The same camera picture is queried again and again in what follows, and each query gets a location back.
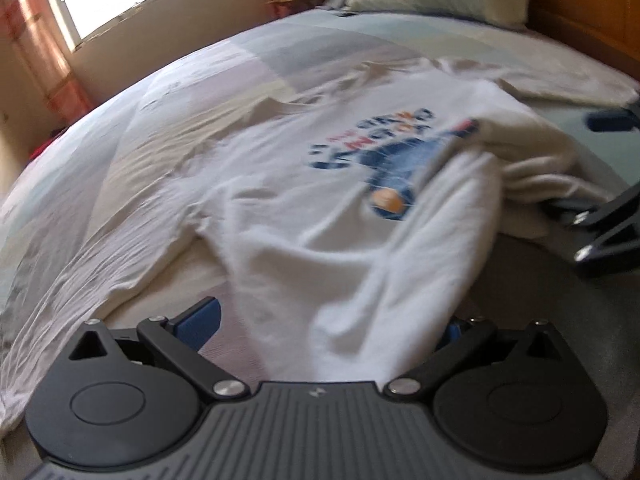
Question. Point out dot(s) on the pastel patchwork bedsheet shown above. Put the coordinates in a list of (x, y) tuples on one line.
[(210, 70)]

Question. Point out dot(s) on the white printed sweatshirt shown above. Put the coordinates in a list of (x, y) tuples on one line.
[(310, 220)]

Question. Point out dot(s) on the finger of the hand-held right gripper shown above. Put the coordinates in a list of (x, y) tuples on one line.
[(612, 121), (617, 240)]

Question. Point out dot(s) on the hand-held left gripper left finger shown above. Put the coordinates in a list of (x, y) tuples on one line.
[(200, 321)]

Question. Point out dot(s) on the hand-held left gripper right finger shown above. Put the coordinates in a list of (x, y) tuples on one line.
[(456, 335)]

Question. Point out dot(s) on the wooden bed headboard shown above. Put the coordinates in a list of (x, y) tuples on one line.
[(585, 5)]

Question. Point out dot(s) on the red cloth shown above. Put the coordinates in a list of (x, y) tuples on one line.
[(45, 146)]

